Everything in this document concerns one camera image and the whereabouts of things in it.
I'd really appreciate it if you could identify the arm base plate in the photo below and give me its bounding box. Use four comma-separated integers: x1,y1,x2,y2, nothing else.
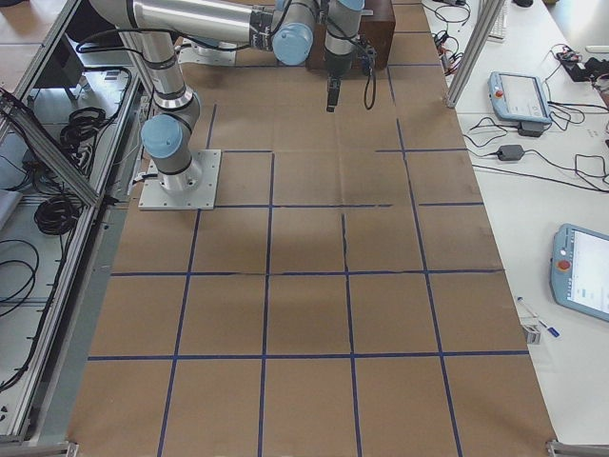
138,149,222,210

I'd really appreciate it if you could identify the brown paper table cover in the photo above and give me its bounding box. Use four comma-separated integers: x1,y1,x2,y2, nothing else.
68,1,554,456

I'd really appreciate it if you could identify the aluminium frame post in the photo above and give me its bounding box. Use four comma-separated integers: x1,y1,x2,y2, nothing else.
444,0,504,109

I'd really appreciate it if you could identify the teach pendant near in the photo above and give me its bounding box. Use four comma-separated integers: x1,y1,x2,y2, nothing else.
550,224,608,322

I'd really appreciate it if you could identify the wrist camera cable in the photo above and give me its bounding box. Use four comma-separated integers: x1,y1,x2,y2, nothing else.
354,32,380,111

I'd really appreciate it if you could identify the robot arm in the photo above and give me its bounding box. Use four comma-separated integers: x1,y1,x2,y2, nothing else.
91,1,280,194
271,1,364,112

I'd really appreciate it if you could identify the black power adapter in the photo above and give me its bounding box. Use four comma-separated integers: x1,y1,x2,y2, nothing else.
497,145,525,162

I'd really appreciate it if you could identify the teach pendant far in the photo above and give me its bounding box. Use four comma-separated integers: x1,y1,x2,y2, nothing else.
488,71,552,125

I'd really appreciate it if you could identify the dark wooden drawer box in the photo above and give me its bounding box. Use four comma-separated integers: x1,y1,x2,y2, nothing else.
305,0,396,70

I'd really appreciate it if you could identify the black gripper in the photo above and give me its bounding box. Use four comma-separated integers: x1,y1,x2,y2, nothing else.
324,51,354,112

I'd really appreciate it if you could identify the teach pendant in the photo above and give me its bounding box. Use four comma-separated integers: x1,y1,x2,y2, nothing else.
550,224,608,322
488,71,552,125

